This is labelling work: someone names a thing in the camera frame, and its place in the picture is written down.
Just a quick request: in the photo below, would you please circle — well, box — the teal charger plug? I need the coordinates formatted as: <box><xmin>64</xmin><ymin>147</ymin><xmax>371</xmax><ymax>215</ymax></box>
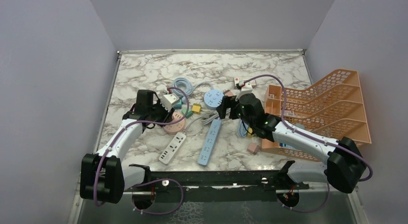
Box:
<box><xmin>173</xmin><ymin>100</ymin><xmax>183</xmax><ymax>110</ymax></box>

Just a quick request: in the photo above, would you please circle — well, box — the yellow charger plug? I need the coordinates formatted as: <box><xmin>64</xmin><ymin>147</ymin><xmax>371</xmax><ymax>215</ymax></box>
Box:
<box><xmin>191</xmin><ymin>104</ymin><xmax>202</xmax><ymax>114</ymax></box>

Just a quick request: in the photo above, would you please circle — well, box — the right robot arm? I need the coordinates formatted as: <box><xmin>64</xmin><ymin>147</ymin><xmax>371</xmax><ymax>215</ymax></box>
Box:
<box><xmin>216</xmin><ymin>93</ymin><xmax>373</xmax><ymax>194</ymax></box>

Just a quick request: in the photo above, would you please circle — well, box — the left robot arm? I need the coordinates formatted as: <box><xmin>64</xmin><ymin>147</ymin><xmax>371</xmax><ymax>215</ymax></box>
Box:
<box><xmin>79</xmin><ymin>90</ymin><xmax>179</xmax><ymax>207</ymax></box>

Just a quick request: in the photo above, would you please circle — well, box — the green charger plug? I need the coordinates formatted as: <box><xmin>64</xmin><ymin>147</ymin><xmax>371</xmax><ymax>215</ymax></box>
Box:
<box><xmin>182</xmin><ymin>110</ymin><xmax>193</xmax><ymax>119</ymax></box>

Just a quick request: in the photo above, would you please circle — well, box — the yellow charger near rack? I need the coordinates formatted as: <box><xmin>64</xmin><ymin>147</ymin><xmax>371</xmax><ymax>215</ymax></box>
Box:
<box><xmin>247</xmin><ymin>127</ymin><xmax>254</xmax><ymax>138</ymax></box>

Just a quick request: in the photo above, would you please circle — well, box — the pink charger by blue strip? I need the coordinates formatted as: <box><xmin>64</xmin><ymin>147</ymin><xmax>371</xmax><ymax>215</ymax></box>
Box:
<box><xmin>223</xmin><ymin>90</ymin><xmax>235</xmax><ymax>97</ymax></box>

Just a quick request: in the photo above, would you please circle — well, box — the white red small box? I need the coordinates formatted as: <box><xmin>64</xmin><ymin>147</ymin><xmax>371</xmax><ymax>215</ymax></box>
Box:
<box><xmin>234</xmin><ymin>77</ymin><xmax>257</xmax><ymax>89</ymax></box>

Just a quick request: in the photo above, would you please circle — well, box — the pink round power strip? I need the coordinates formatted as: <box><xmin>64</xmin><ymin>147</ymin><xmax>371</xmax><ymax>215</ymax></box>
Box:
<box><xmin>163</xmin><ymin>112</ymin><xmax>186</xmax><ymax>135</ymax></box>

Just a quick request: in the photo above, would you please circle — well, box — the blue round power strip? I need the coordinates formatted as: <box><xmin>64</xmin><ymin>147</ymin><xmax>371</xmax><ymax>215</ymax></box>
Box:
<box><xmin>204</xmin><ymin>89</ymin><xmax>224</xmax><ymax>110</ymax></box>

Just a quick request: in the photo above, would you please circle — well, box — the pink charger front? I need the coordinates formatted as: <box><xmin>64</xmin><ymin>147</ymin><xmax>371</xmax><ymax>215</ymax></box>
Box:
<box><xmin>247</xmin><ymin>143</ymin><xmax>260</xmax><ymax>155</ymax></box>

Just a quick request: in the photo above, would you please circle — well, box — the white power strip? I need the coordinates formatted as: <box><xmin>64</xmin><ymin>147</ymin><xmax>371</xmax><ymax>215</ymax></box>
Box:
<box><xmin>159</xmin><ymin>132</ymin><xmax>186</xmax><ymax>164</ymax></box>

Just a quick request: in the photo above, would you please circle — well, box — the blue long power strip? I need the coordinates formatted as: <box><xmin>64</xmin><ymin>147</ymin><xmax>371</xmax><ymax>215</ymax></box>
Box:
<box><xmin>197</xmin><ymin>119</ymin><xmax>222</xmax><ymax>166</ymax></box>

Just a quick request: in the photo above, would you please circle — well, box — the orange plastic file rack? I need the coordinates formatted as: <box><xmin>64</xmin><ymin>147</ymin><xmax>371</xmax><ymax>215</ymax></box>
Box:
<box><xmin>264</xmin><ymin>69</ymin><xmax>371</xmax><ymax>147</ymax></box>

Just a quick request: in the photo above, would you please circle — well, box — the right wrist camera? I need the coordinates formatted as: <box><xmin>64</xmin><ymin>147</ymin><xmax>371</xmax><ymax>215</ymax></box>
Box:
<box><xmin>235</xmin><ymin>80</ymin><xmax>253</xmax><ymax>101</ymax></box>

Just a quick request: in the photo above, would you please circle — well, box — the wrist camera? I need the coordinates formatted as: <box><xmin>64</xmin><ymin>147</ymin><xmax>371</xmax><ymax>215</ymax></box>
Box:
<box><xmin>160</xmin><ymin>93</ymin><xmax>180</xmax><ymax>111</ymax></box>
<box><xmin>235</xmin><ymin>80</ymin><xmax>253</xmax><ymax>101</ymax></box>

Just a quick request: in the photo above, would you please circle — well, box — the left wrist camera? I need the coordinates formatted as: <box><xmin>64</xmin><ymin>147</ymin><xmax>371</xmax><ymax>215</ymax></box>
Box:
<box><xmin>160</xmin><ymin>93</ymin><xmax>180</xmax><ymax>111</ymax></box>

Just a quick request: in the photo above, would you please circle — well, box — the blue usb cable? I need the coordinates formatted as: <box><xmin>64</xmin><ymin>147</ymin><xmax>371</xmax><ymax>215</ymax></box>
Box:
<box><xmin>238</xmin><ymin>120</ymin><xmax>253</xmax><ymax>138</ymax></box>

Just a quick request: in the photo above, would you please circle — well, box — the grey bundled power cord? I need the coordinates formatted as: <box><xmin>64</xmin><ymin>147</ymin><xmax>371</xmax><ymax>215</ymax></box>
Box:
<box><xmin>185</xmin><ymin>108</ymin><xmax>231</xmax><ymax>134</ymax></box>

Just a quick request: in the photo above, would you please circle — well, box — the coiled blue power cord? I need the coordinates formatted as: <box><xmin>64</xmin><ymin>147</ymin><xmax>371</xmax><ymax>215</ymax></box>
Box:
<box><xmin>171</xmin><ymin>77</ymin><xmax>214</xmax><ymax>99</ymax></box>

